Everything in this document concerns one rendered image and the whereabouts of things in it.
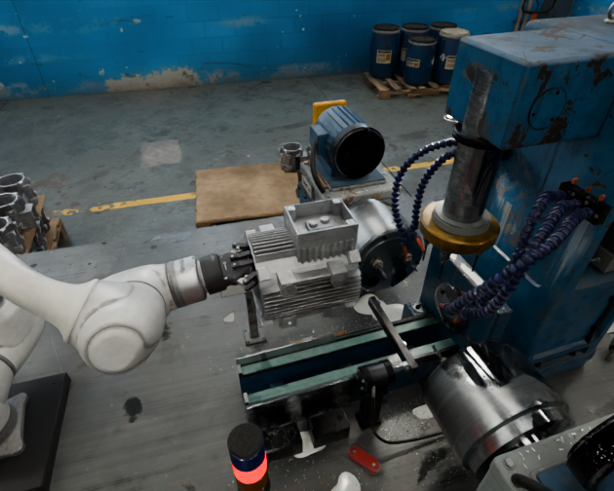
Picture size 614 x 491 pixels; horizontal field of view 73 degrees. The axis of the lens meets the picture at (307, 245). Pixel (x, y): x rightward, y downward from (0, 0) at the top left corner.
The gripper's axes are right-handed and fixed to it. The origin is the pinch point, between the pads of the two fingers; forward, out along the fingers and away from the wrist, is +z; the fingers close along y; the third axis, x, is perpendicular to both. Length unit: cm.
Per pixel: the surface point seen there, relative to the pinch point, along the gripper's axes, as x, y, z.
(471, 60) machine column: -26.8, 7.3, 38.9
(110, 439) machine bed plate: 51, 5, -58
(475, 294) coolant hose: 7.8, -18.3, 28.4
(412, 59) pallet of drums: 123, 425, 263
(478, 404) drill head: 26.5, -30.1, 24.3
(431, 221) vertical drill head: 7.1, 4.3, 32.0
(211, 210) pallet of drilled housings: 121, 207, -22
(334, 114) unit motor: 6, 69, 33
